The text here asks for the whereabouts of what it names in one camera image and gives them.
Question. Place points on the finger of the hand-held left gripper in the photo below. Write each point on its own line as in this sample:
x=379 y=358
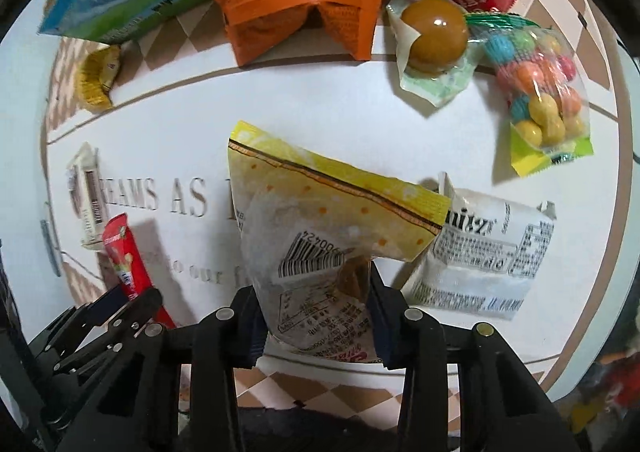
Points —
x=107 y=303
x=145 y=307

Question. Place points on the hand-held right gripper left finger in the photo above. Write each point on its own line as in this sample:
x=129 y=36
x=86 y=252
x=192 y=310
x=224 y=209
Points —
x=251 y=329

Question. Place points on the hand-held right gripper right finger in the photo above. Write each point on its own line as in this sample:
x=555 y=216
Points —
x=378 y=317

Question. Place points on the slim red snack packet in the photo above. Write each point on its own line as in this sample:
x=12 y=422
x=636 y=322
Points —
x=125 y=257

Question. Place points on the yellow and white bread packet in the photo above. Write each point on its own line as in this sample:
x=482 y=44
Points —
x=310 y=212

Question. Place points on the colourful candy bag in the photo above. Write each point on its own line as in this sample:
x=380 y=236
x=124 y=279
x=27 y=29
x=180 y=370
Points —
x=540 y=82

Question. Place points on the white and brown snack packet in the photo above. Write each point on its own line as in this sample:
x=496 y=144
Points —
x=90 y=197

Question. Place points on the white printed snack packet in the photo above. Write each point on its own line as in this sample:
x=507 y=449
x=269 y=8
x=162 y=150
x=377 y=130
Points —
x=480 y=262

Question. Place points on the small yellow snack packet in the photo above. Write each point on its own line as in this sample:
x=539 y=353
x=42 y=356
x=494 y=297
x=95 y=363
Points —
x=97 y=77

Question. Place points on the red blurred object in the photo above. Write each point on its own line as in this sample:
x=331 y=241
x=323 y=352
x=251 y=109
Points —
x=617 y=382

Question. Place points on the brown bun in clear packet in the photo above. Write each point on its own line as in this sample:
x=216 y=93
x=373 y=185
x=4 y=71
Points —
x=435 y=32

